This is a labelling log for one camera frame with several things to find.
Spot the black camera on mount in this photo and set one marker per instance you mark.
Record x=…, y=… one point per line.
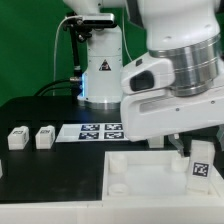
x=101, y=20

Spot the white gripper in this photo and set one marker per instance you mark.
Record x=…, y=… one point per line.
x=144, y=118

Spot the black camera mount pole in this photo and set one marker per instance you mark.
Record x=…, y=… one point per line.
x=77, y=72

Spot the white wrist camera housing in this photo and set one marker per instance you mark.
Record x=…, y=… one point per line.
x=147, y=74

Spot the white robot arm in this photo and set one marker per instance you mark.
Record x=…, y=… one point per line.
x=177, y=85

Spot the white tag sheet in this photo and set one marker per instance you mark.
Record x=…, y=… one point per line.
x=91, y=132

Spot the white front fence rail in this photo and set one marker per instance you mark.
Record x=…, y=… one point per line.
x=108, y=213

